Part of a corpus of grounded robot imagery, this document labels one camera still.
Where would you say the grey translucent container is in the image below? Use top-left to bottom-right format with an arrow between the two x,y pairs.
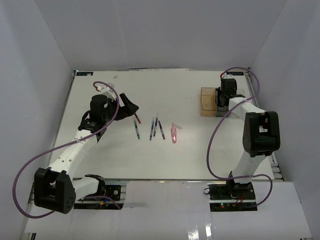
215,111 -> 232,118

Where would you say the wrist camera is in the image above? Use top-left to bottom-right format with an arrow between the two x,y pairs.
94,85 -> 117,100
220,71 -> 234,79

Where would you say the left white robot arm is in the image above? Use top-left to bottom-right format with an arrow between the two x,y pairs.
34,93 -> 139,214

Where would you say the aluminium table frame rail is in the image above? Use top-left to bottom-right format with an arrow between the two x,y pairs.
245,67 -> 285,181

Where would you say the blue gel pen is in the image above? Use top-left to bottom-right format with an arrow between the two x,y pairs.
149,119 -> 155,141

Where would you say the brown translucent container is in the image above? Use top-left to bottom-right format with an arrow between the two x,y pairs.
200,87 -> 218,117

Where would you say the green gel pen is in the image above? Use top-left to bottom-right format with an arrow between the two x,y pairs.
133,120 -> 141,140

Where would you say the black gel pen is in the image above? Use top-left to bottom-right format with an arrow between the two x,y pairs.
153,112 -> 159,137

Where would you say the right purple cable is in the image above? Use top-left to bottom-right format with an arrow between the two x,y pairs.
203,66 -> 274,207

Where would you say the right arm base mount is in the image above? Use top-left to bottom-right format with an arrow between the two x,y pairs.
203,182 -> 258,213

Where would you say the purple gel pen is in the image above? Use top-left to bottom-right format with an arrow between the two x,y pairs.
158,120 -> 166,140

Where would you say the right blue table label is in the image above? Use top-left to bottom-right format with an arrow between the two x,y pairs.
232,71 -> 244,76

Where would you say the pink translucent correction tape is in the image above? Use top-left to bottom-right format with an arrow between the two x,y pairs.
171,123 -> 177,144

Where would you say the left blue table label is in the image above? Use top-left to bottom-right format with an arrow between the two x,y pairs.
76,71 -> 94,77

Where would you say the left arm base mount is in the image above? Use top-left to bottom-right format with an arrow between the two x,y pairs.
73,184 -> 124,210

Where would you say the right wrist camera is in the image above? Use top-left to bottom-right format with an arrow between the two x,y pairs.
220,71 -> 234,79

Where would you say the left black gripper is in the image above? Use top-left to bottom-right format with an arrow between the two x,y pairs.
102,93 -> 139,124

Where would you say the red gel pen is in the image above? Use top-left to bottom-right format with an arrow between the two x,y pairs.
134,113 -> 142,124

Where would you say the blue table label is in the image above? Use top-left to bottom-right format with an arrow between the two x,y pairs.
232,71 -> 244,76
76,71 -> 94,77

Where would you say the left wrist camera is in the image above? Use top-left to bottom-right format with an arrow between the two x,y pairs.
94,85 -> 117,100

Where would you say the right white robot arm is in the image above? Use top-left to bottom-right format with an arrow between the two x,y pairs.
215,75 -> 281,200

